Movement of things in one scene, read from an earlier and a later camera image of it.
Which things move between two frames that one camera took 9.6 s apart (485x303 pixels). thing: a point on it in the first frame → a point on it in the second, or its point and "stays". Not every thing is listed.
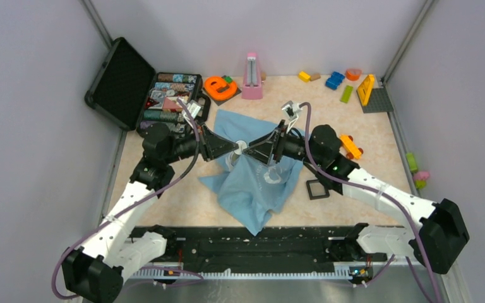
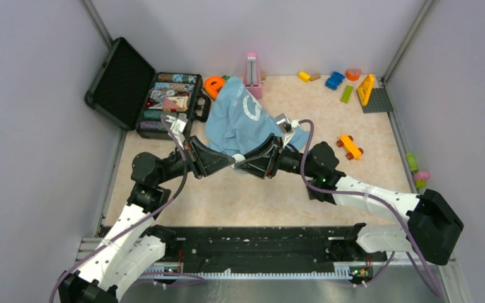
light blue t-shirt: (256, 189) → (235, 118)
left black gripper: (213, 145) → (196, 152)
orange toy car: (350, 149) stays
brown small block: (314, 77) stays
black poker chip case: (127, 89) stays
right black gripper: (261, 149) stays
